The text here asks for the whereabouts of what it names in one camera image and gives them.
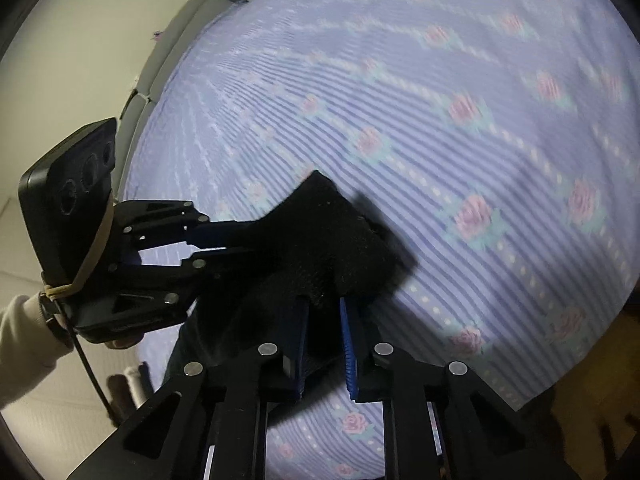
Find black pants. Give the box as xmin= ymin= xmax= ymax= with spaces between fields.
xmin=162 ymin=170 xmax=422 ymax=413

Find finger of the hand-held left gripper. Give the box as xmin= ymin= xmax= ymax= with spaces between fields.
xmin=107 ymin=247 xmax=256 ymax=313
xmin=116 ymin=200 xmax=273 ymax=252

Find grey padded headboard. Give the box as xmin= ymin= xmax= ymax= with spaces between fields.
xmin=116 ymin=0 xmax=243 ymax=188

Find tan rubber band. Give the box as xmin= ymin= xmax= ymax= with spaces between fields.
xmin=42 ymin=200 xmax=115 ymax=298

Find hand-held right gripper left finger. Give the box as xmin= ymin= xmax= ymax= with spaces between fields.
xmin=67 ymin=297 xmax=311 ymax=480

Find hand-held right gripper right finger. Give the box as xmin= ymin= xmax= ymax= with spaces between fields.
xmin=339 ymin=296 xmax=583 ymax=480

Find floral striped bed sheet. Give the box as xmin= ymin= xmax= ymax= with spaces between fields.
xmin=120 ymin=0 xmax=640 ymax=480

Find black cable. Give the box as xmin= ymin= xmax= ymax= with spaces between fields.
xmin=67 ymin=327 xmax=117 ymax=423

